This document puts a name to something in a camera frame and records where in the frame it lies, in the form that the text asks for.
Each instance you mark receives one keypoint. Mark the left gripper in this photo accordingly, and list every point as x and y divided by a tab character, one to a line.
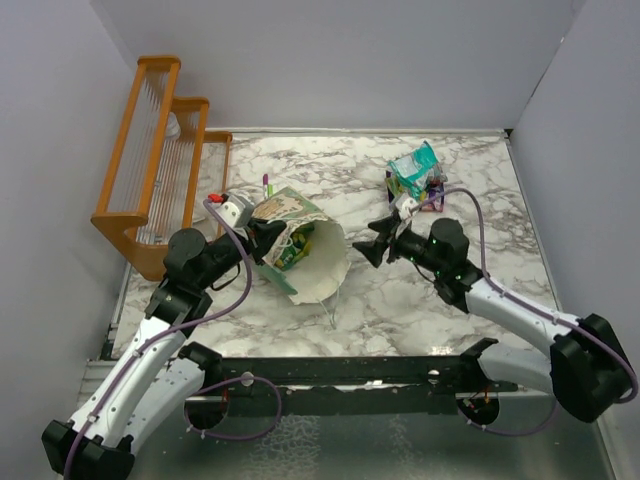
260	236

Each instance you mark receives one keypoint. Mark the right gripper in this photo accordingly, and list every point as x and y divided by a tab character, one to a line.
376	249

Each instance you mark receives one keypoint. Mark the green paper bag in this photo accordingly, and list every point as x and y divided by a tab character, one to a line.
319	276

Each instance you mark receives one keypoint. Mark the purple snack packet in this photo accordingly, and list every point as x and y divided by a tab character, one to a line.
435	185

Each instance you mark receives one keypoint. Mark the teal snack packet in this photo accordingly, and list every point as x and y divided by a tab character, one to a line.
417	165

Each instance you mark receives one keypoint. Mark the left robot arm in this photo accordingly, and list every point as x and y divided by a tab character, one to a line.
152	378

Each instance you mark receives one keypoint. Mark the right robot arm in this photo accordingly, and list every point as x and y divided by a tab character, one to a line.
578	361

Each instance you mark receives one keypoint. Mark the green pink pen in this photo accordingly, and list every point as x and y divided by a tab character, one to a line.
267	187

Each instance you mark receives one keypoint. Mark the orange wooden rack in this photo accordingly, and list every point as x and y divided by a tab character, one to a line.
150	187

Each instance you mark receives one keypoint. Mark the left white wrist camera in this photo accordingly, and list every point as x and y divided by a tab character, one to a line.
233	209

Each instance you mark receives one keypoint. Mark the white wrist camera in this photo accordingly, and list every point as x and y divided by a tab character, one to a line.
405	206
233	209

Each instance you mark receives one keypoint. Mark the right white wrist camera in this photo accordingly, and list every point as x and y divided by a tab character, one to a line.
405	206

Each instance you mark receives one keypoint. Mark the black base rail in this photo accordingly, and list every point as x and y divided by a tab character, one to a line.
330	386

